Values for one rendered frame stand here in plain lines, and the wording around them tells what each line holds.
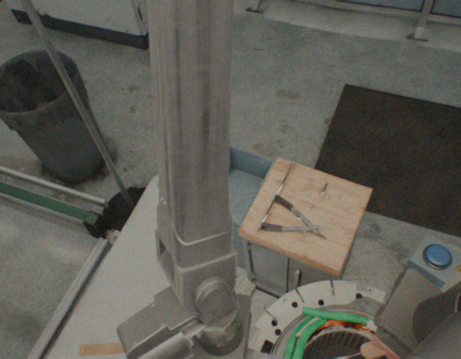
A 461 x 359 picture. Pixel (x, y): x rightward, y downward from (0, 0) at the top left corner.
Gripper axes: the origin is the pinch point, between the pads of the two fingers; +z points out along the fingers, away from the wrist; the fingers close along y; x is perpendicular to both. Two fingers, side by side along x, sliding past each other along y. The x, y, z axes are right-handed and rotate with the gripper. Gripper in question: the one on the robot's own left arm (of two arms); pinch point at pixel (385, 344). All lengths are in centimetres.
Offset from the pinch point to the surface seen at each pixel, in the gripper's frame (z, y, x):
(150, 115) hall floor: 167, -101, 95
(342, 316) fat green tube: 17.9, -0.1, 7.6
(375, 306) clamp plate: 21.3, 4.3, 14.4
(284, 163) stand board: 33, -22, 33
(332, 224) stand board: 28.2, -7.6, 25.7
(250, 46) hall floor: 156, -90, 169
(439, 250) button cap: 23.5, 9.7, 32.9
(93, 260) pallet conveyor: 84, -47, 2
